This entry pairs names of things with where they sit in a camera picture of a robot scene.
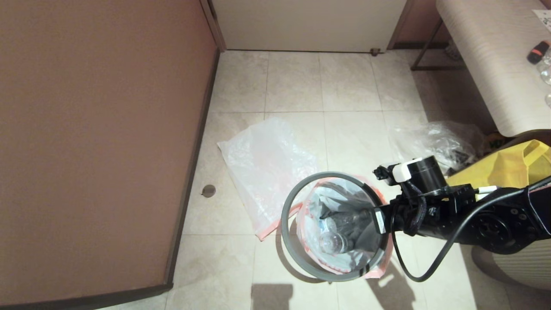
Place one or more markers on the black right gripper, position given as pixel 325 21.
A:
pixel 398 219

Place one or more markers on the used white pink trash bag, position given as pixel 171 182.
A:
pixel 331 193

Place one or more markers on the fresh white pink trash bag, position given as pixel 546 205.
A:
pixel 262 163

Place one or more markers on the clear crumpled plastic bag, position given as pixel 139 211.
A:
pixel 430 137

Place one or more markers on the yellow shopping bag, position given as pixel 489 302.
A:
pixel 512 165

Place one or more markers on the green printed package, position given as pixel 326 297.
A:
pixel 495 138

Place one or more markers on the round metal floor plate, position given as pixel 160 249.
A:
pixel 208 191

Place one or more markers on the small metal door stopper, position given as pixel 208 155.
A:
pixel 375 51

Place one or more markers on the grey ribbed stool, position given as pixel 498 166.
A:
pixel 525 269

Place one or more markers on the white door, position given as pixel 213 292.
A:
pixel 310 26

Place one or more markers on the black orange marker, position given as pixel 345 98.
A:
pixel 538 52

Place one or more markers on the white printed paper sheet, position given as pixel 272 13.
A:
pixel 543 19

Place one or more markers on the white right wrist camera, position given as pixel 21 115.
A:
pixel 402 171

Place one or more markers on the dark metal table frame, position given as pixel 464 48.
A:
pixel 424 51

